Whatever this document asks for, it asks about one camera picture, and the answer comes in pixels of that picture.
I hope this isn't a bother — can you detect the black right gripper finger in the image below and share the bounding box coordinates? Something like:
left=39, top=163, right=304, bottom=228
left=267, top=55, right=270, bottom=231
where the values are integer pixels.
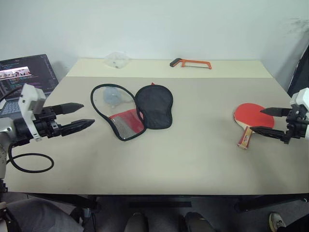
left=260, top=107, right=291, bottom=118
left=251, top=126, right=287, bottom=144

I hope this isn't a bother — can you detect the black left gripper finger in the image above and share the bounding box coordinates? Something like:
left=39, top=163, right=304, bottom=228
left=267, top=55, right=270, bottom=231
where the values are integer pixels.
left=55, top=102, right=85, bottom=116
left=59, top=119, right=96, bottom=137

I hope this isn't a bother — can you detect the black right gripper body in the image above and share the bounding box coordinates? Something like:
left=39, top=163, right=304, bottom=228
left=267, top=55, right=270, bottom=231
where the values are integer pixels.
left=283, top=107, right=309, bottom=145

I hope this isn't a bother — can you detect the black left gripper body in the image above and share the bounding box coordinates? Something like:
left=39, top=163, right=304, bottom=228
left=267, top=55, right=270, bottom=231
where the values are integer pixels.
left=33, top=105, right=63, bottom=139

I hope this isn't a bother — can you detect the red table tennis paddle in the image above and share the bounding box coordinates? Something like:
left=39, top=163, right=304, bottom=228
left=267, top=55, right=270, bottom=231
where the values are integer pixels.
left=233, top=103, right=275, bottom=150

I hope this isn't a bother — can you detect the black and red paddle case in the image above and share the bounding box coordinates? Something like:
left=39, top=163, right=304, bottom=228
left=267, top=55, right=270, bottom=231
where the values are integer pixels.
left=90, top=82, right=174, bottom=142

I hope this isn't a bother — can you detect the crumpled clear plastic wrap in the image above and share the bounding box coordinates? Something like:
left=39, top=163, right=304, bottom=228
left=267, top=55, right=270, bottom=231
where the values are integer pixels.
left=103, top=87, right=131, bottom=109

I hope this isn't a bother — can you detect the black panel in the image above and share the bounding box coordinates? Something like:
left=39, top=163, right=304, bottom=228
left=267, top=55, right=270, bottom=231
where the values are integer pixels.
left=286, top=43, right=309, bottom=97

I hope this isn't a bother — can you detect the grey open laptop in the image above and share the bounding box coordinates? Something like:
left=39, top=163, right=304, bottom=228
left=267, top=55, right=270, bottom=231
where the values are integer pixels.
left=0, top=54, right=59, bottom=119

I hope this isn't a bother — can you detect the clear plastic bag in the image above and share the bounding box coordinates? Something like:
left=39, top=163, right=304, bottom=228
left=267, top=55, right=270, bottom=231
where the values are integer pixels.
left=104, top=51, right=131, bottom=70

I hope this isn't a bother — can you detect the grey sneaker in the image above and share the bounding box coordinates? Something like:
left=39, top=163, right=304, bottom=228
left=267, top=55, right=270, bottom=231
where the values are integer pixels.
left=268, top=212, right=287, bottom=232

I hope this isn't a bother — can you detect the grey trouser leg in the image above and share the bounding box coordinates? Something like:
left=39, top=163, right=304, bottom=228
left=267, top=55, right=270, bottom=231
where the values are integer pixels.
left=6, top=198, right=84, bottom=232

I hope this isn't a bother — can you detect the orange hacksaw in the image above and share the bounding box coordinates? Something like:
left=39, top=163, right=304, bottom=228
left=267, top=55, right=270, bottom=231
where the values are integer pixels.
left=169, top=58, right=212, bottom=71

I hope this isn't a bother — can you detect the dark rounded shape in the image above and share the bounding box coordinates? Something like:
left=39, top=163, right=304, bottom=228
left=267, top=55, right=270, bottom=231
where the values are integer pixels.
left=124, top=212, right=148, bottom=232

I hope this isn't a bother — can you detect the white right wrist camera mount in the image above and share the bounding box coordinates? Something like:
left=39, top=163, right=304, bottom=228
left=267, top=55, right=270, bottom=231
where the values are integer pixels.
left=289, top=87, right=309, bottom=139

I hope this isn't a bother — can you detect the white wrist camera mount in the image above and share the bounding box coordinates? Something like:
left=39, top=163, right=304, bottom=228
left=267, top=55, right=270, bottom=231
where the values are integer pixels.
left=289, top=87, right=309, bottom=139
left=18, top=83, right=46, bottom=142

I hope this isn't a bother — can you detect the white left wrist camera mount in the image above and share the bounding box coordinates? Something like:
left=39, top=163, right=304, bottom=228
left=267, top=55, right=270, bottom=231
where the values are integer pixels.
left=18, top=83, right=46, bottom=142

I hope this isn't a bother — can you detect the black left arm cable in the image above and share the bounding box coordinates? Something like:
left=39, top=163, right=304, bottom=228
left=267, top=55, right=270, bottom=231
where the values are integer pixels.
left=0, top=86, right=55, bottom=174

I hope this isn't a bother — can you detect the black table frame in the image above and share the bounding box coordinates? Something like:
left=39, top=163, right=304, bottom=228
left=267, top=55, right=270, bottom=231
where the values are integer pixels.
left=24, top=192, right=309, bottom=214

